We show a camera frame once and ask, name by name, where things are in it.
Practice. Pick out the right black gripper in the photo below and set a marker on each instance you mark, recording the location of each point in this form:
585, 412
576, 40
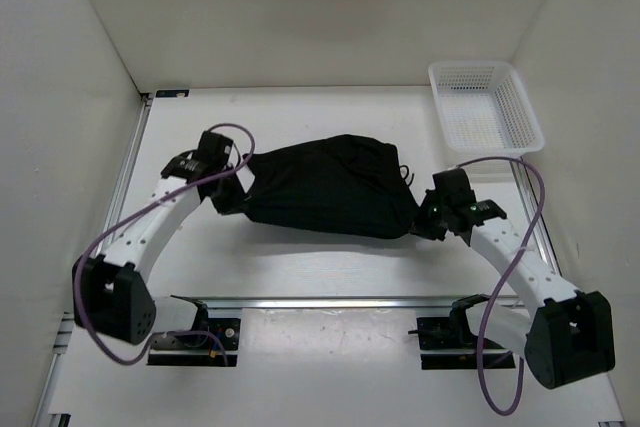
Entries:
421, 225

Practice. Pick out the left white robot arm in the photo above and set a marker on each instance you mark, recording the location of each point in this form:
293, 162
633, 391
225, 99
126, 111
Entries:
110, 294

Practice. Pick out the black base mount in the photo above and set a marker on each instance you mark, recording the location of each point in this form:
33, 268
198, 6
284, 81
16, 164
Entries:
443, 347
214, 344

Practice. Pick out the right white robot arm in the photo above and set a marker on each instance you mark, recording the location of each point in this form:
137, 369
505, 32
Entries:
564, 336

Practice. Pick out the black shorts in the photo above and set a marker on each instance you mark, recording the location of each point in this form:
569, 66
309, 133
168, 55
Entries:
347, 184

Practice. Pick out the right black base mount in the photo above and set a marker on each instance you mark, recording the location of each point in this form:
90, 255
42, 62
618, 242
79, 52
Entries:
443, 347

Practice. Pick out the dark label sticker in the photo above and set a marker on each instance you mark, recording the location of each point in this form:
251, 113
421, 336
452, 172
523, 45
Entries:
172, 93

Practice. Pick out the white plastic mesh basket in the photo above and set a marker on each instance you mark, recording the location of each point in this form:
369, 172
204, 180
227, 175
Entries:
483, 108

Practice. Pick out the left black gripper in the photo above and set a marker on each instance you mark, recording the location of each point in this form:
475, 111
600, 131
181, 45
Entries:
237, 203

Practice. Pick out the aluminium front rail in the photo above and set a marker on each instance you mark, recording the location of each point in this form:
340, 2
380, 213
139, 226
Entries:
408, 302

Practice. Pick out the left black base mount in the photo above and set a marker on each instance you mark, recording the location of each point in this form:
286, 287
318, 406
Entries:
214, 344

